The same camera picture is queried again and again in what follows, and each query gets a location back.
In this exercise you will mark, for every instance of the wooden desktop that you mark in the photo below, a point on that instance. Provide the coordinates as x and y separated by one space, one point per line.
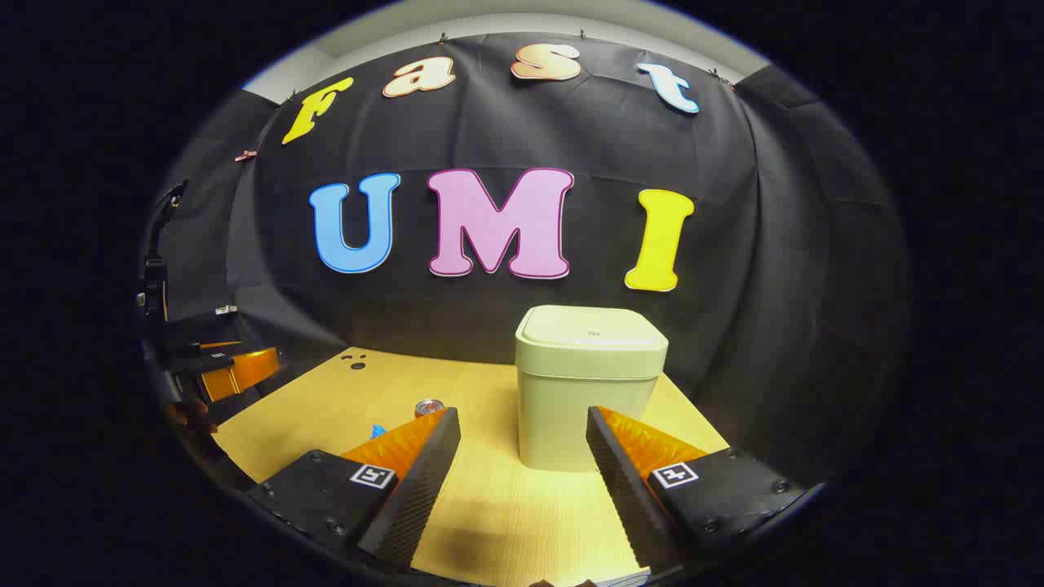
506 514

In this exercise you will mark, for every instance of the black backdrop cloth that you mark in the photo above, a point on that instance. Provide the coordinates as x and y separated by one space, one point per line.
457 139

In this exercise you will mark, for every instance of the orange-red pop can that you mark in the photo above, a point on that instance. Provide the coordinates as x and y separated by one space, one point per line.
429 408

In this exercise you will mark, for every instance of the pale green desktop garbage bin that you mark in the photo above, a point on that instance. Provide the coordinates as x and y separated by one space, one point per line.
583 383

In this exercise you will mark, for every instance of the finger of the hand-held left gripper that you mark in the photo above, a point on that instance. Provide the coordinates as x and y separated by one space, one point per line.
241 371

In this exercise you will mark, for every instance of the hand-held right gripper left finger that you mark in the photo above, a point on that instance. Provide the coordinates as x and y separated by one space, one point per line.
424 481

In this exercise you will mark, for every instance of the blue paper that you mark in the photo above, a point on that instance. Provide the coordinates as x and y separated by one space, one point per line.
378 430

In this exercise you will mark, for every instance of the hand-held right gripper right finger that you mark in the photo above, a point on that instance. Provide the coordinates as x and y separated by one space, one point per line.
624 481

